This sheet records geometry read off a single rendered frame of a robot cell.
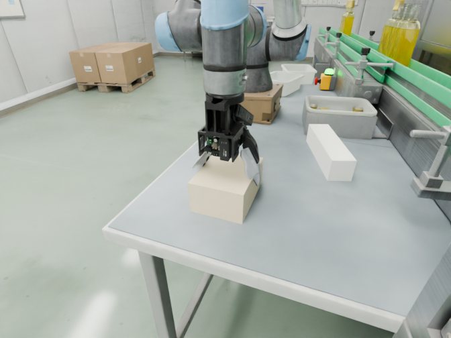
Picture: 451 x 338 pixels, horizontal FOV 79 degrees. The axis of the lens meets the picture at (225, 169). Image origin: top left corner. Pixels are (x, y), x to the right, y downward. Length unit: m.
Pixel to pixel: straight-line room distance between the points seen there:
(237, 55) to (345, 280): 0.41
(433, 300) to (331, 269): 0.15
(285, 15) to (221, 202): 0.65
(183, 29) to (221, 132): 0.22
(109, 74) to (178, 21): 3.92
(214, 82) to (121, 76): 3.97
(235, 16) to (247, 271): 0.41
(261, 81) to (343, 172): 0.52
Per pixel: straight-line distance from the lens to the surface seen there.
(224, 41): 0.46
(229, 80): 0.47
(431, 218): 0.73
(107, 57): 4.46
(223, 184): 0.56
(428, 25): 1.48
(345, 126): 1.00
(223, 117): 0.50
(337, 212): 0.65
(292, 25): 1.02
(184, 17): 0.61
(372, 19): 7.32
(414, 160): 0.89
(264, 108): 1.04
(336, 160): 0.73
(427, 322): 0.46
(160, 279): 0.75
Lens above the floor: 1.14
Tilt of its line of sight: 31 degrees down
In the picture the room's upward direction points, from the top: straight up
